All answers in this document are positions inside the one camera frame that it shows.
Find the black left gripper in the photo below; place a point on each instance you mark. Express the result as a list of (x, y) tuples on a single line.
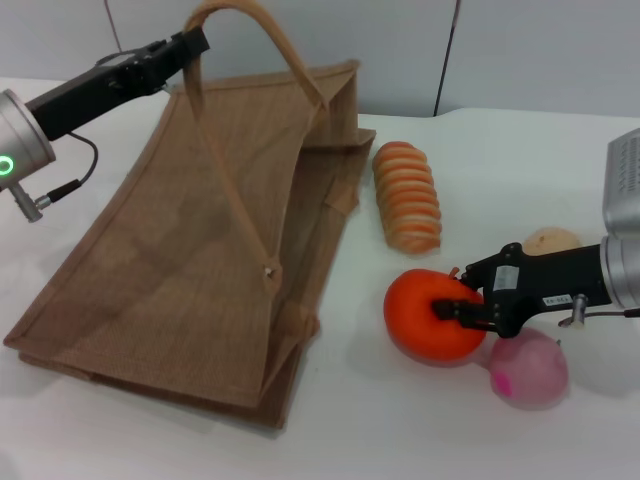
[(85, 97)]

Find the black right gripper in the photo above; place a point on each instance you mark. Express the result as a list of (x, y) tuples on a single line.
[(545, 280)]

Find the orange toy fruit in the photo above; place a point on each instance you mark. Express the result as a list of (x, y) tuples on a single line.
[(415, 315)]

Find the pink toy peach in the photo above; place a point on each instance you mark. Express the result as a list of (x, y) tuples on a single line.
[(530, 375)]

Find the brown jute handbag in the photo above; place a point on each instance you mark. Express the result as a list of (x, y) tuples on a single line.
[(150, 250)]

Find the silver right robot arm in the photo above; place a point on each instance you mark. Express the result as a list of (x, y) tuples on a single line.
[(622, 200)]

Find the striped orange bread loaf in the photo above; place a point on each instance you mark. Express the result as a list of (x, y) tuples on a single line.
[(407, 200)]

